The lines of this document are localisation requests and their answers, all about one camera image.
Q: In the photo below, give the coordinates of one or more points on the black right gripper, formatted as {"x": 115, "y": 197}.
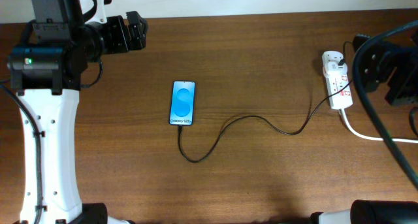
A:
{"x": 374, "y": 70}

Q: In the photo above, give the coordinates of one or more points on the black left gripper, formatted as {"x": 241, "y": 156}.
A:
{"x": 121, "y": 43}

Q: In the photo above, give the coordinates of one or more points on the blue Galaxy smartphone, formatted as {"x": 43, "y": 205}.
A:
{"x": 182, "y": 103}

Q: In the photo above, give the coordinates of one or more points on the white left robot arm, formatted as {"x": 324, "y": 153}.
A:
{"x": 46, "y": 66}

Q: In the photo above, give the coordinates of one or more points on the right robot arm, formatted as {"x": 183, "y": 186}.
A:
{"x": 374, "y": 211}

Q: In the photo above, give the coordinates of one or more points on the white charger plug adapter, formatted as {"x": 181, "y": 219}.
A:
{"x": 331, "y": 67}

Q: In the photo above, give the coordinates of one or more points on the white power strip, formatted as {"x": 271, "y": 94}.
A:
{"x": 338, "y": 86}

